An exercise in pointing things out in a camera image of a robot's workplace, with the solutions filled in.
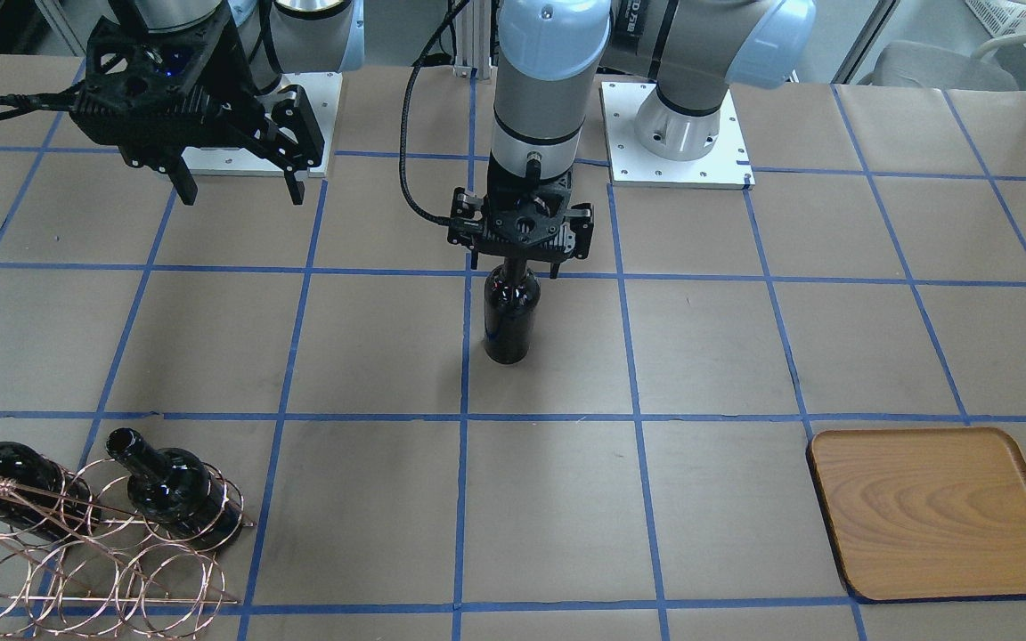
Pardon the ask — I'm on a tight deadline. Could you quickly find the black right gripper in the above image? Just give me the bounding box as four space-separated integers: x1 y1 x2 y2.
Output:
69 16 308 206

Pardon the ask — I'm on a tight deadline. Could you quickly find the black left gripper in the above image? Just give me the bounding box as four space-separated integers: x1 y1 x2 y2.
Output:
468 169 594 280

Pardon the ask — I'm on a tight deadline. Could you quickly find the dark wine bottle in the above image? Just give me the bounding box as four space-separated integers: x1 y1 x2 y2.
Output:
484 258 541 364
0 424 77 544
105 427 243 552

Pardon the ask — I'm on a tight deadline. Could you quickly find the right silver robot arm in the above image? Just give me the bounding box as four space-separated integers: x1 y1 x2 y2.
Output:
69 1 365 206

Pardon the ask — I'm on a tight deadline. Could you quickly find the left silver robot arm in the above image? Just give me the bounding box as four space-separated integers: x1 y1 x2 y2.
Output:
447 1 816 287

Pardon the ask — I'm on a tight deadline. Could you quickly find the wooden tray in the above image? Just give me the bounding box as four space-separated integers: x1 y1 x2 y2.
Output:
807 426 1026 602

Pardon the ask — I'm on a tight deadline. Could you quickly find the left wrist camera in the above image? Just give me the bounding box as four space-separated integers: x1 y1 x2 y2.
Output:
447 187 485 250

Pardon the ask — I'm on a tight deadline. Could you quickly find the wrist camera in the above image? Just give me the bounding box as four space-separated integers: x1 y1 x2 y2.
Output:
447 187 485 250
257 84 326 171

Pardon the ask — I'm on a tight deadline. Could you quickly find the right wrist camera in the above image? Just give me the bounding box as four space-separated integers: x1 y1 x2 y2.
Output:
257 84 326 171

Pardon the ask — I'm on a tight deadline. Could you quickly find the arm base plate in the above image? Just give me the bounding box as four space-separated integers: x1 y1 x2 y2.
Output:
601 81 756 190
176 71 343 179

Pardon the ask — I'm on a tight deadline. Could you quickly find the aluminium frame post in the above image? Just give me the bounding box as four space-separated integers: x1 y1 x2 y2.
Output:
452 1 497 84

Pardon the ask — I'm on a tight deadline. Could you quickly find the black braided cable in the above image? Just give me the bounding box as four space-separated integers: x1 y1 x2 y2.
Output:
399 0 478 229

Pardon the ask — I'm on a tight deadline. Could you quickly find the copper wire bottle basket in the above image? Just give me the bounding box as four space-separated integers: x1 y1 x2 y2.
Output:
0 458 241 640

